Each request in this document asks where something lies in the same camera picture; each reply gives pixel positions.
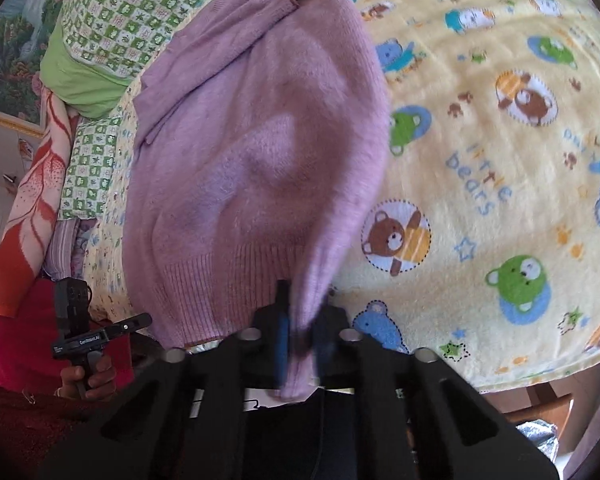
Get yellow bear print bedsheet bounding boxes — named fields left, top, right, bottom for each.
left=82, top=0, right=600, bottom=395

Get black camera box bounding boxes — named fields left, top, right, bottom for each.
left=54, top=278, right=92, bottom=339

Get purple knitted sweater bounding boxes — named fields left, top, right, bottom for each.
left=122, top=0, right=390, bottom=399

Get green white checkered quilt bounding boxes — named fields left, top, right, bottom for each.
left=40, top=0, right=210, bottom=118

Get red garment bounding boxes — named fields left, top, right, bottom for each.
left=0, top=278, right=134, bottom=401

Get person left hand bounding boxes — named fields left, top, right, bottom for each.
left=55, top=356, right=117, bottom=401

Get green white checkered pillow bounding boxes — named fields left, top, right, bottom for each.
left=58, top=115, right=122, bottom=220

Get purple striped bedding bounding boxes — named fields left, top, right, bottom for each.
left=42, top=218, right=96, bottom=282

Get red white floral blanket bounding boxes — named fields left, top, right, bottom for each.
left=0, top=89, right=79, bottom=318

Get framed landscape painting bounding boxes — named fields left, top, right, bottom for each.
left=0, top=0, right=64, bottom=136

